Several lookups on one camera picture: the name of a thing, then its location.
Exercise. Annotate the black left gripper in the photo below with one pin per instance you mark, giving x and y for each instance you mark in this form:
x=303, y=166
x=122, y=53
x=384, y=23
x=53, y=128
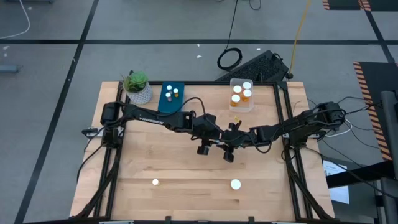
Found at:
x=205, y=127

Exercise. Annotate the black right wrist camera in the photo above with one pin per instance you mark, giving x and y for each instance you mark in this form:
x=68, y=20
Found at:
x=228, y=157

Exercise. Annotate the black metal table frame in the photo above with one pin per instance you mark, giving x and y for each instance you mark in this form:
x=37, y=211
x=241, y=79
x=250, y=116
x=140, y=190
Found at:
x=205, y=83

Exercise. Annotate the black metal beam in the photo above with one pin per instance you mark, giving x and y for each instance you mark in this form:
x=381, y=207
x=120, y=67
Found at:
x=357, y=175

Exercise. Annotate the grey floor bracket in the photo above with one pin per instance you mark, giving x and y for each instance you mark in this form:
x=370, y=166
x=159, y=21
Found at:
x=9, y=68

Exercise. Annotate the succulent in white patterned pot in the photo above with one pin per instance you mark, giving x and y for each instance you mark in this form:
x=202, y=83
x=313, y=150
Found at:
x=138, y=88

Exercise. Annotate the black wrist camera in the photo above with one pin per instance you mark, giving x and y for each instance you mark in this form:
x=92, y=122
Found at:
x=202, y=151
x=228, y=157

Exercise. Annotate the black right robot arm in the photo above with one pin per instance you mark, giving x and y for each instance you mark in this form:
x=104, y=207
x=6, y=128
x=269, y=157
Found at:
x=304, y=123

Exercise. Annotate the clear plastic bin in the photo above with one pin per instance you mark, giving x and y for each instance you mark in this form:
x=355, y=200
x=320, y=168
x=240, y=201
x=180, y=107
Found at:
x=241, y=109

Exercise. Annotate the black hazard-striped floor mat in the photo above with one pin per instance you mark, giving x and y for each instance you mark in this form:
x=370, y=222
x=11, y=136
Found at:
x=377, y=81
x=348, y=3

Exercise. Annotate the white paper sheet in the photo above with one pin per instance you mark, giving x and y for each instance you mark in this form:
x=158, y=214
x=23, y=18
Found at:
x=340, y=194

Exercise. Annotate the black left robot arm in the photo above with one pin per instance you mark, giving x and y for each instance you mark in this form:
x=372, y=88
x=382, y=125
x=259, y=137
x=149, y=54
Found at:
x=149, y=119

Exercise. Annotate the black monitor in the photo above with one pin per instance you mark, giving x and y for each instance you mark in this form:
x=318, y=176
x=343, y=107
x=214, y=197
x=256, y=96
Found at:
x=258, y=67

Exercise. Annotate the blue plastic bin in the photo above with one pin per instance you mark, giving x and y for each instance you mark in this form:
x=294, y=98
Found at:
x=164, y=107

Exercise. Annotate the silver aluminium bracket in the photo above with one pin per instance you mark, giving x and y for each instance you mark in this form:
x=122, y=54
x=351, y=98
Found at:
x=289, y=222
x=116, y=222

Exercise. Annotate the grey metal post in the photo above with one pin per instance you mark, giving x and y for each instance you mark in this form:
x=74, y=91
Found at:
x=388, y=140

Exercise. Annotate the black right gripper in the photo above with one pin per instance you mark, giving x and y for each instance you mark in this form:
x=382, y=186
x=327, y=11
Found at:
x=245, y=138

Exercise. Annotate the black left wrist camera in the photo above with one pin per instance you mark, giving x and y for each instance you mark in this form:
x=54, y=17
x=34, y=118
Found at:
x=202, y=151

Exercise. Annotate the large orange pill bottle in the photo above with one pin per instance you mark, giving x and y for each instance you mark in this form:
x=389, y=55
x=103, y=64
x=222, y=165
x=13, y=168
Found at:
x=235, y=184
x=247, y=93
x=235, y=99
x=237, y=89

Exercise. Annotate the small pink pill bottle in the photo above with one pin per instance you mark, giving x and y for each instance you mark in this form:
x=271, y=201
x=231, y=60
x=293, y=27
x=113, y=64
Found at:
x=169, y=88
x=168, y=96

